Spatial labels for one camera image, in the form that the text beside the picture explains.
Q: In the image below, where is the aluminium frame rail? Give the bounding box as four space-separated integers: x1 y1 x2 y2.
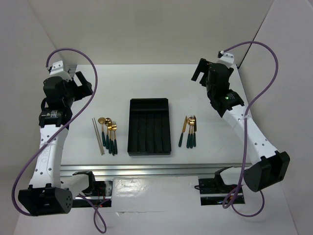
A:
61 164 241 177

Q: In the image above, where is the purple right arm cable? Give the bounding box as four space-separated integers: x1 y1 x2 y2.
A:
222 41 279 218

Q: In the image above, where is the gold knife green handle right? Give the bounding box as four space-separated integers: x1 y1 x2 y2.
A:
193 116 197 147

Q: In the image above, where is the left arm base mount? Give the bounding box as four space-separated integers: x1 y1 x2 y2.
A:
73 180 113 208

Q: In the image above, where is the metal chopstick left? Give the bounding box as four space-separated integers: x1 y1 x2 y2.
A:
91 118 104 156

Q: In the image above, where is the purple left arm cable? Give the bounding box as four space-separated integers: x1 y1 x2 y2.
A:
11 47 113 234

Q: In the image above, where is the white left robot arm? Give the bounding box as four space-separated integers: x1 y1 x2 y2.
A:
18 61 97 216

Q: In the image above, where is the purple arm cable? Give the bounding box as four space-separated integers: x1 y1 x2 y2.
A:
11 47 113 234
222 41 279 218

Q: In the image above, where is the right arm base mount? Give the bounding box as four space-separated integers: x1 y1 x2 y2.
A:
194 178 236 206

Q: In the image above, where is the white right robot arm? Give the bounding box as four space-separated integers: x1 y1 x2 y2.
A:
191 53 290 192

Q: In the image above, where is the gold knife green handle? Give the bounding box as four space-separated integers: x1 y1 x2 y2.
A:
193 116 197 147
178 116 188 147

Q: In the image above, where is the black cutlery tray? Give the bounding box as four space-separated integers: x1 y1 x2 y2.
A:
127 98 172 156

